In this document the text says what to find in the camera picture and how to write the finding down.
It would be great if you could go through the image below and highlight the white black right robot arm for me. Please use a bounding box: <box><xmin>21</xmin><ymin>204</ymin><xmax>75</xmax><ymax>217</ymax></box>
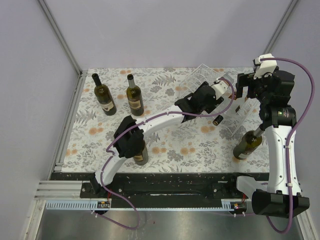
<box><xmin>227</xmin><ymin>69</ymin><xmax>310</xmax><ymax>219</ymax></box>

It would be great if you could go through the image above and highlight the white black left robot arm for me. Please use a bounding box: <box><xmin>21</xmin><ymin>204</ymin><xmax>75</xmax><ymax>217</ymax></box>
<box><xmin>90</xmin><ymin>77</ymin><xmax>229</xmax><ymax>198</ymax></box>

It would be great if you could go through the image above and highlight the clear acrylic wine rack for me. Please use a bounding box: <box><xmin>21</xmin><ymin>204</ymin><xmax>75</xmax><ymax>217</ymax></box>
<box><xmin>178</xmin><ymin>64</ymin><xmax>261</xmax><ymax>137</ymax></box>

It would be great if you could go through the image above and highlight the green bottle front right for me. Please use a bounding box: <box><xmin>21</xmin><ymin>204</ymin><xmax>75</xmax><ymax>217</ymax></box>
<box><xmin>233</xmin><ymin>127</ymin><xmax>264</xmax><ymax>160</ymax></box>

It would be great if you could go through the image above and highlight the green bottle silver neck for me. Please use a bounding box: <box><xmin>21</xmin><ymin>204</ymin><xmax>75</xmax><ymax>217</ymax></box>
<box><xmin>126</xmin><ymin>74</ymin><xmax>144</xmax><ymax>116</ymax></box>

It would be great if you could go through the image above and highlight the green bottle front left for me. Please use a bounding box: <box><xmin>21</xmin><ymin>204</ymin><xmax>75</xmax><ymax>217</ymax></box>
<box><xmin>133</xmin><ymin>141</ymin><xmax>149</xmax><ymax>166</ymax></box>

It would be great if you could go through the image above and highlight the green bottle black neck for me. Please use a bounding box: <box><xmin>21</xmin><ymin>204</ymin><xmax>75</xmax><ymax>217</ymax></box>
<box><xmin>91</xmin><ymin>73</ymin><xmax>117</xmax><ymax>116</ymax></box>

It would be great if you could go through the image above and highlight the floral patterned table mat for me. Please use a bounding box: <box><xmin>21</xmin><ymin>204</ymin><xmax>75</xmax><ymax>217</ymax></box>
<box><xmin>61</xmin><ymin>67</ymin><xmax>269</xmax><ymax>173</ymax></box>

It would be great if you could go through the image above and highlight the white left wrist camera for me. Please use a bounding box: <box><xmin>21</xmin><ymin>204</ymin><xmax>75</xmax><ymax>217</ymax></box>
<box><xmin>211</xmin><ymin>77</ymin><xmax>230</xmax><ymax>99</ymax></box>

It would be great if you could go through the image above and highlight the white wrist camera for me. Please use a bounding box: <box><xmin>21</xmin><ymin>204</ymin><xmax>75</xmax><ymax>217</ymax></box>
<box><xmin>253</xmin><ymin>53</ymin><xmax>278</xmax><ymax>80</ymax></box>
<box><xmin>211</xmin><ymin>77</ymin><xmax>230</xmax><ymax>99</ymax></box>

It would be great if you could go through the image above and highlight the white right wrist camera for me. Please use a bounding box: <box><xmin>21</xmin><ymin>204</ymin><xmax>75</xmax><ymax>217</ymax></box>
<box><xmin>253</xmin><ymin>53</ymin><xmax>278</xmax><ymax>80</ymax></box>

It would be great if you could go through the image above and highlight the right aluminium frame post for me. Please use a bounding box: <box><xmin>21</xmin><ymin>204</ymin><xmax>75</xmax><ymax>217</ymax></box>
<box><xmin>263</xmin><ymin>0</ymin><xmax>300</xmax><ymax>55</ymax></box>

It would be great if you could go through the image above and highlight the grey slotted cable duct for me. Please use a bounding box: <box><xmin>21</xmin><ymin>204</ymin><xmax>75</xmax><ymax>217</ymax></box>
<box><xmin>45</xmin><ymin>197</ymin><xmax>234</xmax><ymax>212</ymax></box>

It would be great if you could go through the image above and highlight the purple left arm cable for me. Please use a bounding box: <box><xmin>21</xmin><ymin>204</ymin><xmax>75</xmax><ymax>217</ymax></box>
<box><xmin>96</xmin><ymin>77</ymin><xmax>237</xmax><ymax>230</ymax></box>

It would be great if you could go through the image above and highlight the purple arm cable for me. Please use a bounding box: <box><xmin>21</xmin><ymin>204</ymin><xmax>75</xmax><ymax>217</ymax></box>
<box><xmin>258</xmin><ymin>57</ymin><xmax>316</xmax><ymax>235</ymax></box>
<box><xmin>96</xmin><ymin>77</ymin><xmax>237</xmax><ymax>230</ymax></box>

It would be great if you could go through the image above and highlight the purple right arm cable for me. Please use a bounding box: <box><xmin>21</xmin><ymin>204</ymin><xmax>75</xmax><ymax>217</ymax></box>
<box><xmin>258</xmin><ymin>57</ymin><xmax>316</xmax><ymax>235</ymax></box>

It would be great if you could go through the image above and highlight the aluminium corner frame post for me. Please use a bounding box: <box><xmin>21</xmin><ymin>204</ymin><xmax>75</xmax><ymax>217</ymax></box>
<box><xmin>36</xmin><ymin>0</ymin><xmax>83</xmax><ymax>76</ymax></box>

